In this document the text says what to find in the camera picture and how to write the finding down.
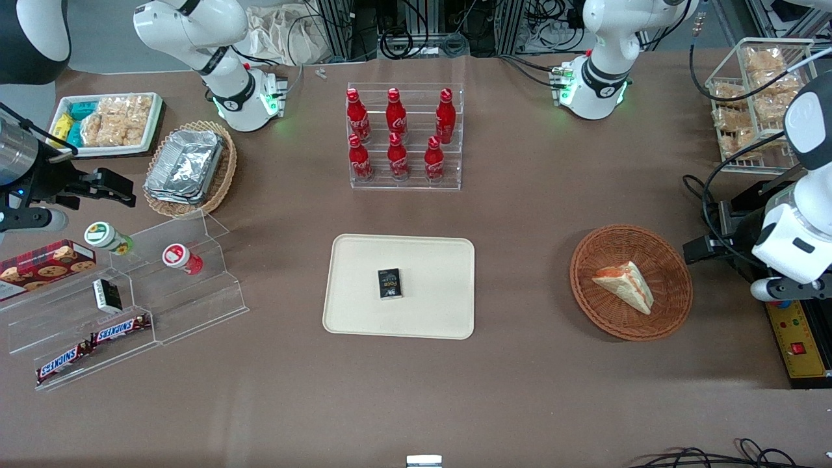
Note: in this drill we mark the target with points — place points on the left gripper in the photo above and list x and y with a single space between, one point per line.
747 235

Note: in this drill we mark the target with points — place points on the yellow snack packet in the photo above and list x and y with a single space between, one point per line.
62 127

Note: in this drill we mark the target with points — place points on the aluminium frame post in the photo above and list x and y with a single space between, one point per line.
338 26
512 26

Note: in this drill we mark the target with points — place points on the clear rice cracker pack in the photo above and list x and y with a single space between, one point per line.
132 132
127 107
97 130

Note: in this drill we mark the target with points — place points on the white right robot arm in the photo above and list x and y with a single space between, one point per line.
195 26

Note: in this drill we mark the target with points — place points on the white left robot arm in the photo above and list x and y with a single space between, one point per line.
604 39

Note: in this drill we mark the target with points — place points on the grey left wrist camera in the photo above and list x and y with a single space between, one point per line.
767 290

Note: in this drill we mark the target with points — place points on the triangle sandwich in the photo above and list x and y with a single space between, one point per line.
627 286

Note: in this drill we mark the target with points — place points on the oval tan wicker basket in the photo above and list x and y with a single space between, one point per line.
224 175

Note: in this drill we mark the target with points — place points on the beige cloth bag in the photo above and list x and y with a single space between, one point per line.
286 36

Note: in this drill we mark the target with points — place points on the small black card box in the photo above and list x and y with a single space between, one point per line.
390 284

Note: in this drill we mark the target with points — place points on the red lid drink cup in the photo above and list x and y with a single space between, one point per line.
179 255

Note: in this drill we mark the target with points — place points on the clear acrylic stepped stand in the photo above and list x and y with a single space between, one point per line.
195 305

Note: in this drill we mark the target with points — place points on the round brown wicker basket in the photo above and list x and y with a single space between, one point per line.
617 253

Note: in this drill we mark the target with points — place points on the aluminium foil container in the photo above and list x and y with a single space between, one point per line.
185 166

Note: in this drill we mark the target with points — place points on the white rectangular snack tray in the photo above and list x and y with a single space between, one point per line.
153 127

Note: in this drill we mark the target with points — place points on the small white device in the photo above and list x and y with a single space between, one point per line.
424 461

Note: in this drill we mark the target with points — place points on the red cookie box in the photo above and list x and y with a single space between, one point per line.
45 266

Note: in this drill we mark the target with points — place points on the yellow emergency stop box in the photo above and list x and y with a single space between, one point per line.
796 344

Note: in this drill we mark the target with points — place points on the green lid drink cup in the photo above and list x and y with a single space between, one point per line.
104 235

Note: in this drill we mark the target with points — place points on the red cola bottle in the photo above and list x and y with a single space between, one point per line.
396 116
359 161
446 118
434 162
398 159
356 117

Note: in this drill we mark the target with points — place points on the teal snack packet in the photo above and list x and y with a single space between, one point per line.
83 110
75 134

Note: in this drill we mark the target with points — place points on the small black white box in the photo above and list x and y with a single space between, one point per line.
107 296

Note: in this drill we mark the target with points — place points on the snickers chocolate bar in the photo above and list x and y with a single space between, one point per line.
64 363
120 329

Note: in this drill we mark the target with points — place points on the clear acrylic bottle rack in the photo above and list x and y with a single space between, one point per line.
416 182

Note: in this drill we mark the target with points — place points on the bagged fried snack pack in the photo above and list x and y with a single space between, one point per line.
729 93
777 97
731 119
766 60
747 142

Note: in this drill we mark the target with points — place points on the beige plastic tray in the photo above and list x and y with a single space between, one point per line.
429 312

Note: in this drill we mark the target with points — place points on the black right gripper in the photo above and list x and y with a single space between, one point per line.
53 181

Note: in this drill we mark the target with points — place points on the black equipment box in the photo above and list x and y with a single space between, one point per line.
741 221

